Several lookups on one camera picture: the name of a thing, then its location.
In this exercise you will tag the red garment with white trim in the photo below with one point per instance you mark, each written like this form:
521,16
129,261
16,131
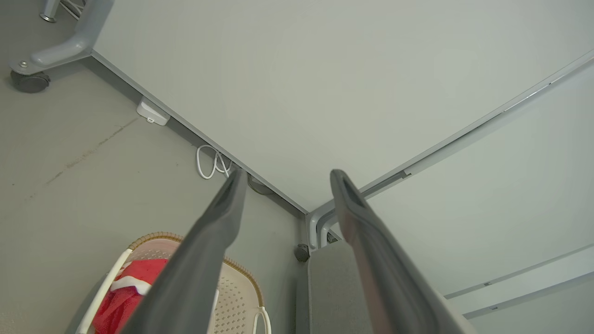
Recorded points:
120,301

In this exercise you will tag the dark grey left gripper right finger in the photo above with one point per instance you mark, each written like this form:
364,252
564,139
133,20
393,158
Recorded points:
385,278

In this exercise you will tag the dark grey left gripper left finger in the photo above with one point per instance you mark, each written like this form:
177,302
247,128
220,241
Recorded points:
195,273

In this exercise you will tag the grey metal table leg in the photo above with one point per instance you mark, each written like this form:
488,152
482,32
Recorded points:
48,11

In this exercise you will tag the white power adapter box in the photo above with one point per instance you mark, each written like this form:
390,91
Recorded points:
151,112

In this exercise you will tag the cream perforated laundry basket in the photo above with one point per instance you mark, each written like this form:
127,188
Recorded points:
236,301

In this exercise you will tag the large white partition panel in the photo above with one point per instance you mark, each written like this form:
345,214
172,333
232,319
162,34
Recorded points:
325,93

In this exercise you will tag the white partition panel grey frame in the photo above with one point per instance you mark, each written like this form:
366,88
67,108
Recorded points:
510,185

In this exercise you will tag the black caster wheel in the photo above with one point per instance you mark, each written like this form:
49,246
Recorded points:
30,82
301,253

